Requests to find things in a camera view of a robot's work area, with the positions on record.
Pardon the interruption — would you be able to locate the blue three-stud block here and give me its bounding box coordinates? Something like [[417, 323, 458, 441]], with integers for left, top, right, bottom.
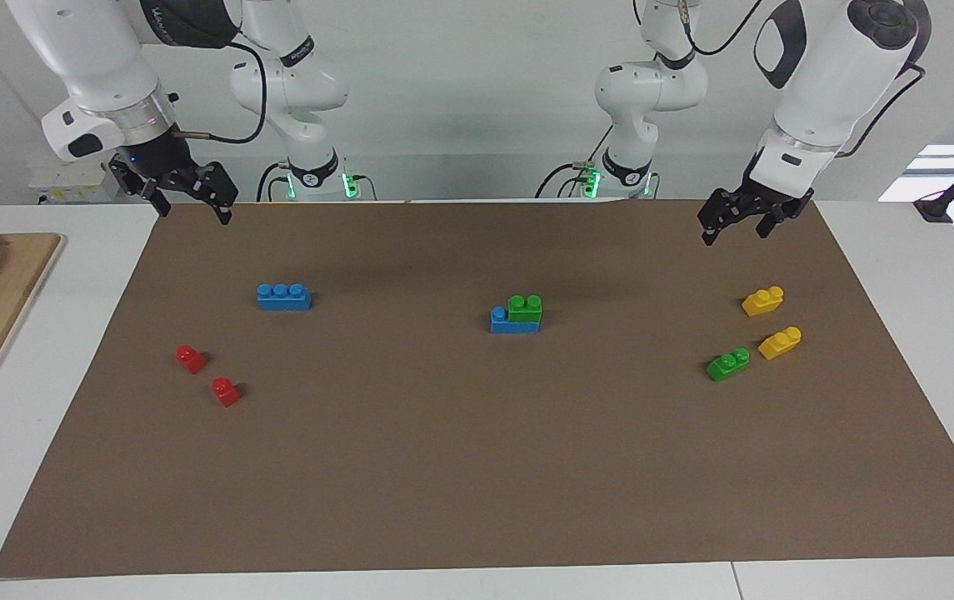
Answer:
[[490, 307, 542, 335], [257, 283, 312, 312]]

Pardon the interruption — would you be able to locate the yellow two-stud block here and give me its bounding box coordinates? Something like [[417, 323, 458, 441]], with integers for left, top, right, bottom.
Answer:
[[757, 326, 802, 361], [742, 286, 785, 318]]

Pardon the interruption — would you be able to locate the white power strip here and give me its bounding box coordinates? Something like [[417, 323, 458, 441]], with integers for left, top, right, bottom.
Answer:
[[29, 162, 123, 205]]

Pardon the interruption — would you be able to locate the brown table mat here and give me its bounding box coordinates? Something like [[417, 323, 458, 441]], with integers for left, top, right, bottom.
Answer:
[[0, 198, 954, 578]]

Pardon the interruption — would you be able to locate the black right base cable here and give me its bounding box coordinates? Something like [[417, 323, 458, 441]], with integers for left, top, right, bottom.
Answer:
[[257, 161, 290, 203]]

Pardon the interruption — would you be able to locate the black base cable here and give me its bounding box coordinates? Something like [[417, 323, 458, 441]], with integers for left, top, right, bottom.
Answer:
[[535, 123, 615, 199], [257, 161, 290, 203]]

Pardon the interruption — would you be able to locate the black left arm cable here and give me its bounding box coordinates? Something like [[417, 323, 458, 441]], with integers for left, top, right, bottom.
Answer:
[[677, 0, 927, 159]]

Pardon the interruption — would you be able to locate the black left base cable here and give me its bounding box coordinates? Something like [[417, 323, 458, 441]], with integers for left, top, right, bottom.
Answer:
[[535, 123, 615, 199]]

